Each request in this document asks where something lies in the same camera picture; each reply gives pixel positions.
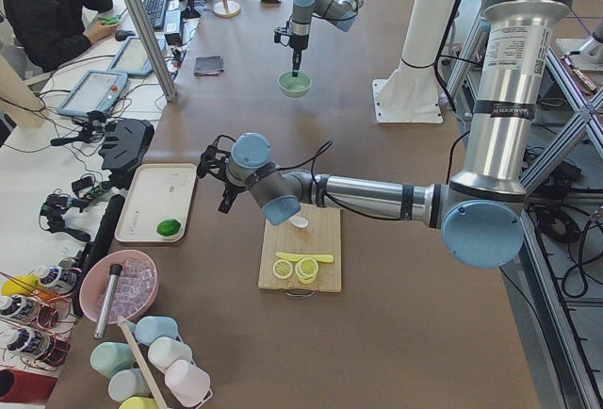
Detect far teach pendant tablet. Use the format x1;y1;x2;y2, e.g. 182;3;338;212
107;36;153;78

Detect yellow cup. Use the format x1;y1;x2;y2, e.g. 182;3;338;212
119;396;158;409

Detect black headset device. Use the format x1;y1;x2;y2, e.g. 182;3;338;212
98;119;155;189

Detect white camera stand post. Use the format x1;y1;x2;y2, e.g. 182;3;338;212
373;0;456;123

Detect green lime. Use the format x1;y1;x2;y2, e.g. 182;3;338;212
155;219;182;237

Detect silver metal muddler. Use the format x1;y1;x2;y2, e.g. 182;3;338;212
93;264;122;340

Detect left lemon slice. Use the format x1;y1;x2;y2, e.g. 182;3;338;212
272;259;294;280

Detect yellow plastic knife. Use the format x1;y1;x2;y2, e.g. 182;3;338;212
275;252;334;263

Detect stacked lemon slices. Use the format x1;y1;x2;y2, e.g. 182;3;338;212
294;258;319;285

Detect cream serving tray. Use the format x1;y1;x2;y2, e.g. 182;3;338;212
114;163;197;244

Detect wooden cup stand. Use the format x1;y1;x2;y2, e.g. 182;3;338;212
212;0;241;18

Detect mint green cup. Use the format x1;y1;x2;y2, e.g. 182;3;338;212
90;342;135;379

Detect grey folded cloth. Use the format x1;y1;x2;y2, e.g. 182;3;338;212
193;56;224;76

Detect teach pendant tablet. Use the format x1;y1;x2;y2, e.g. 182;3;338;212
57;71;128;118
107;36;153;78

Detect black computer mouse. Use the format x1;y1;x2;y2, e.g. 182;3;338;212
114;29;136;41

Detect pink cup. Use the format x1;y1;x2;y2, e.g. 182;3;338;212
164;359;211;408

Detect aluminium frame post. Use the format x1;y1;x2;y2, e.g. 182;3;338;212
124;0;177;103

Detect person in black shirt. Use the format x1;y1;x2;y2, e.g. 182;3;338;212
3;0;118;72

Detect near teach pendant tablet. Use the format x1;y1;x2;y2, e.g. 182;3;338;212
57;71;128;118

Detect light blue cup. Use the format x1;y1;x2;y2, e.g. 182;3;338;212
135;316;179;346

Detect pink bowl of ice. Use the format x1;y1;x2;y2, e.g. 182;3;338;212
79;250;159;324

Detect pale blue cup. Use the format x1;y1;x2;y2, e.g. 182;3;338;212
108;368;151;402

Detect bamboo cutting board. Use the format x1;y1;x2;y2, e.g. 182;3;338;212
257;205;342;292

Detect black keyboard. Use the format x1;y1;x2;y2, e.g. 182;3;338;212
142;0;170;30

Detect copper wire bottle rack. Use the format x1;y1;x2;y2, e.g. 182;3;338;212
1;273;74;371

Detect white cup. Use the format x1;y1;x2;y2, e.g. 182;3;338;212
148;336;193;373

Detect light green bowl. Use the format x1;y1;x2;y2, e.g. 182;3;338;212
278;72;312;98

